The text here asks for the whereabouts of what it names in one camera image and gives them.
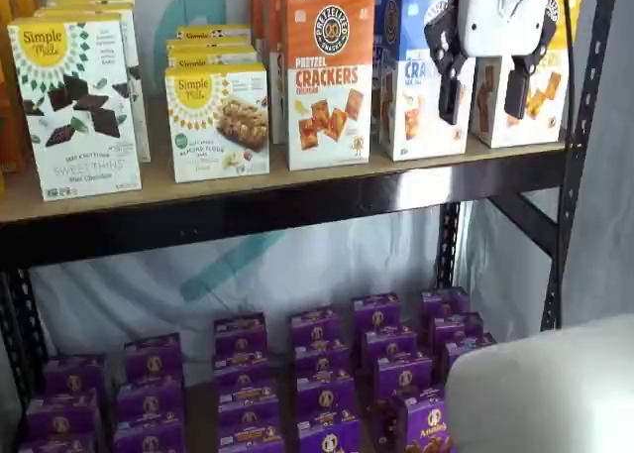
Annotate orange pretzel crackers box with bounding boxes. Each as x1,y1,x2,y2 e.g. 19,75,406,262
280,0,376,172
249,0,343,53
262,0,348,146

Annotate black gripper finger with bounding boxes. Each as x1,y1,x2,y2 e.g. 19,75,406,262
503,0,558,117
424,0,477,126

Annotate Simple Mills almond bars box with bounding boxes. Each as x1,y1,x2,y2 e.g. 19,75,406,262
164,61,272,184
176,24,253,39
165,44,259,71
166,35,255,49

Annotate dark metal shelving frame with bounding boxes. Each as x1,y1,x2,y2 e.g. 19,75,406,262
0,0,618,453

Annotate purple Annie's snack box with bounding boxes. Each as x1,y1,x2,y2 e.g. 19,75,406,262
217,408,282,443
116,373,185,424
289,305,343,348
123,332,183,381
43,354,108,399
113,419,187,453
25,391,100,439
442,332,497,375
373,354,435,399
430,312,484,346
293,341,351,376
220,435,286,453
212,353,271,389
213,312,268,359
295,370,356,418
420,287,471,321
375,392,455,453
296,414,362,453
17,431,98,453
361,325,418,363
351,293,401,333
216,381,278,417

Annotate purple Annie's snack boxes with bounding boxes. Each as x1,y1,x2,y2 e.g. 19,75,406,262
98,363,397,453

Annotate yellow pretzel crackers box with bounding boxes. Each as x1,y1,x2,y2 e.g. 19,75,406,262
470,0,584,150

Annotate wooden shelf board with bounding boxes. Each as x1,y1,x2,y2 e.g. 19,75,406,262
0,95,569,224

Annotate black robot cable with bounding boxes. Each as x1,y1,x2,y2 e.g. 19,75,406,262
558,0,581,130

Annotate white backdrop sheet teal logo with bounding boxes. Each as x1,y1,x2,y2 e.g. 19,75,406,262
29,0,546,375

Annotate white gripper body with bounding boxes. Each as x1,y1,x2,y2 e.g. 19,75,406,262
448,0,550,58

